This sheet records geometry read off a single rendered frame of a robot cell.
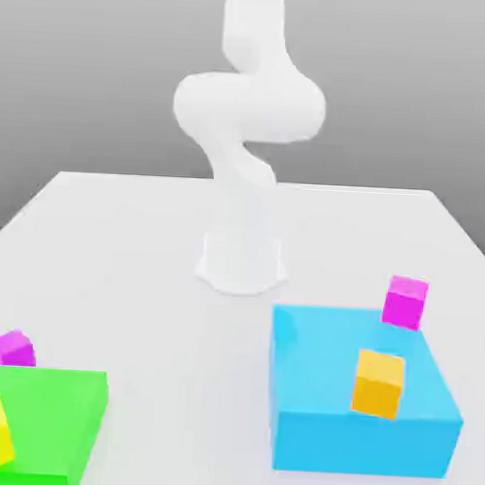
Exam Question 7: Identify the small magenta cube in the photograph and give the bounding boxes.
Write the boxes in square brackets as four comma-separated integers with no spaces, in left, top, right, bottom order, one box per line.
[380,273,431,332]
[0,328,39,369]

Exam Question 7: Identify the small orange cube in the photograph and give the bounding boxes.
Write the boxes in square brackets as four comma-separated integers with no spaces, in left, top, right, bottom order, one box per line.
[349,347,407,421]

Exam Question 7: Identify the large blue box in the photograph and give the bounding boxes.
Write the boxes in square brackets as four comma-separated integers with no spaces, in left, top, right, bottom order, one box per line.
[263,303,471,481]

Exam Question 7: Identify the large green box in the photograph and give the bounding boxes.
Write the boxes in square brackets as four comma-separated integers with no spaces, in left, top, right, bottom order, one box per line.
[0,365,111,485]

